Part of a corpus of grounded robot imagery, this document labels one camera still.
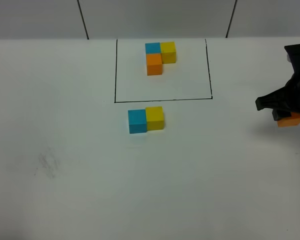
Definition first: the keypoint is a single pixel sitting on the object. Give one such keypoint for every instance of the template orange cube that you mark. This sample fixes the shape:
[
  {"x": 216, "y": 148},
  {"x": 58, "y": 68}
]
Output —
[{"x": 154, "y": 65}]

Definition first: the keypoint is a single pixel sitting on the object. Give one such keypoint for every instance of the template blue cube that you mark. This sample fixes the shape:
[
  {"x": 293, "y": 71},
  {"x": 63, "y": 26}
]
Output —
[{"x": 153, "y": 48}]

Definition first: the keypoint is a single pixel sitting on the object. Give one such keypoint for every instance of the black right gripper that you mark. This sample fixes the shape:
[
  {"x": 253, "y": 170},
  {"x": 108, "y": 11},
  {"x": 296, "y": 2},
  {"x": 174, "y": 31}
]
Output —
[{"x": 285, "y": 101}]

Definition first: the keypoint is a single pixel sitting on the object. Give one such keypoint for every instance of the template yellow cube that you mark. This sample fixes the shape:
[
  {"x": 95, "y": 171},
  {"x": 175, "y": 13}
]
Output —
[{"x": 168, "y": 52}]

